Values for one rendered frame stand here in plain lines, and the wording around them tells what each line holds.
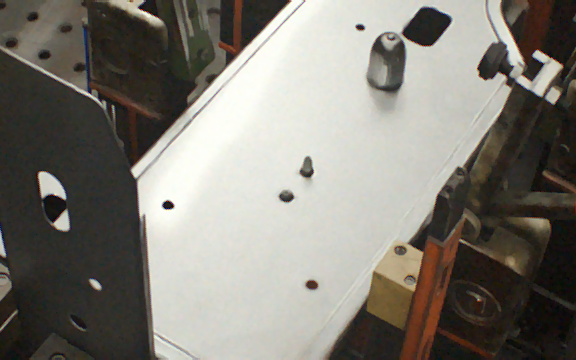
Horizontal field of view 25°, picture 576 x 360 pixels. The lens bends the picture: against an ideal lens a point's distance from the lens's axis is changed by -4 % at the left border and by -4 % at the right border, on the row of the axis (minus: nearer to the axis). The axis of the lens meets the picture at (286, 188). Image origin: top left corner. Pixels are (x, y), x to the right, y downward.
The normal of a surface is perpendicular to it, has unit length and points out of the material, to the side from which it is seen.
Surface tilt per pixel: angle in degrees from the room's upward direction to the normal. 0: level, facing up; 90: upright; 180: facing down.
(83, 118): 90
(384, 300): 90
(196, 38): 78
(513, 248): 0
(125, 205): 90
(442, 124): 0
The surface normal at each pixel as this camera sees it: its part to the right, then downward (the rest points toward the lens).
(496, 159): -0.54, 0.65
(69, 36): 0.04, -0.62
